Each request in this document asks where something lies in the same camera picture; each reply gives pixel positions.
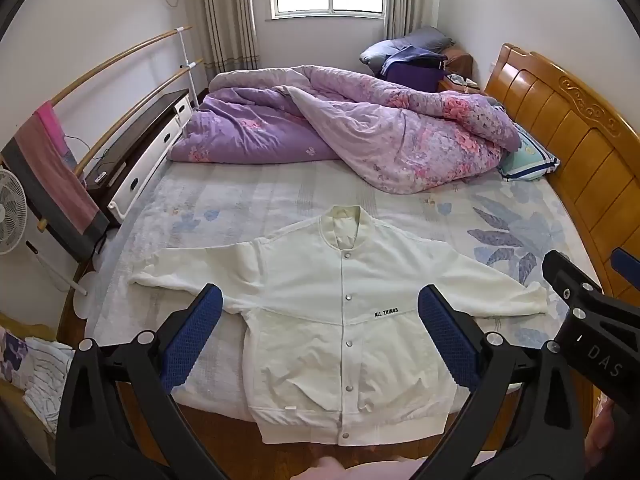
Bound black-topped white drawer cabinet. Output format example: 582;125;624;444
82;89;193;226

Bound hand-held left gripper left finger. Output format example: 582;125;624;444
55;283;236;480

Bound bed with floral sheet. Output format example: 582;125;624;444
57;160;606;466

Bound purple floral quilt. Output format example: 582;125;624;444
167;65;521;196

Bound white patterned cloth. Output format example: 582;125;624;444
22;337;76;433

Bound white standing fan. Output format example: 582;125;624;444
0;167;101;318

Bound wooden rail drying rack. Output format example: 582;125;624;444
0;25;206;301

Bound purple storage box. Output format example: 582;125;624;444
380;47;448;93

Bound bright pink towel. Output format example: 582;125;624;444
34;101;68;158

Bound teal striped pillow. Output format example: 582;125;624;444
497;122;561;182

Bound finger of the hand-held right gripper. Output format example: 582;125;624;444
611;247;640;301
542;250;603;313

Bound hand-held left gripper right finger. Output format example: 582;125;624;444
415;284;586;480

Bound blue floral print cloth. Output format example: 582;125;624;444
0;327;31;386

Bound wooden headboard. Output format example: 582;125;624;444
484;42;640;306

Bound person's pink pants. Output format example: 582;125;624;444
295;455;426;480

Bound pile of bedding by window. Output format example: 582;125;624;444
360;27;456;68

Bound wooden nightstand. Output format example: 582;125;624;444
437;45;483;93

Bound grey pink striped towel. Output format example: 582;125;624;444
0;112;111;263

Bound white button-up jacket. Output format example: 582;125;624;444
129;203;548;447

